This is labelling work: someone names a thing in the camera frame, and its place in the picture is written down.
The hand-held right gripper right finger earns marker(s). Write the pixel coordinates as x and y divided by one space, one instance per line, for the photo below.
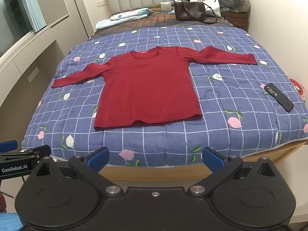
212 159

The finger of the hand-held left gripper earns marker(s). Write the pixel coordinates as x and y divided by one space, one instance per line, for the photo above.
8 146
39 151

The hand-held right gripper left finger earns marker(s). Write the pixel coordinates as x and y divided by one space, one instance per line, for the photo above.
98 159

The red long-sleeve shirt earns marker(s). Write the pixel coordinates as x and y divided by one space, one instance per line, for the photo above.
149 89

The blue checked floral quilt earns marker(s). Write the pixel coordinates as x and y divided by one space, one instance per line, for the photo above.
216 115

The person's blue garment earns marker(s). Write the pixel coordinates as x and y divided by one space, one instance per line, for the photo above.
9 222

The beige built-in cabinet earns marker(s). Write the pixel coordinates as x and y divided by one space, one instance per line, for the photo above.
28 60

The black remote control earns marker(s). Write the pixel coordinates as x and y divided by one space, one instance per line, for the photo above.
279 97

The red pink cloth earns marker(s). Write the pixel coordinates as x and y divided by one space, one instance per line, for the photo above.
297 86

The window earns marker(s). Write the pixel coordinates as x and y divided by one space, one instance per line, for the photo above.
12 12

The dark wooden nightstand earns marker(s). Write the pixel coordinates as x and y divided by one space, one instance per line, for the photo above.
237 20

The light blue curtain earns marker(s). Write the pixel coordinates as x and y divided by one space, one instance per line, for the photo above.
33 4

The light blue printed pillow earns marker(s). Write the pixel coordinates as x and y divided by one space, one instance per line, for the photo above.
127 14

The brown leather handbag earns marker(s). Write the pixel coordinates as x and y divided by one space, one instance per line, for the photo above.
190 10

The brown patterned bed sheet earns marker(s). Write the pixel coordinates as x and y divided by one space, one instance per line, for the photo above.
158 16

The clear tissue box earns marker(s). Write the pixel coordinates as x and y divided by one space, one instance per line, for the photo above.
166 6

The white wall socket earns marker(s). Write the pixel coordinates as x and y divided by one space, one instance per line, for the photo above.
101 3

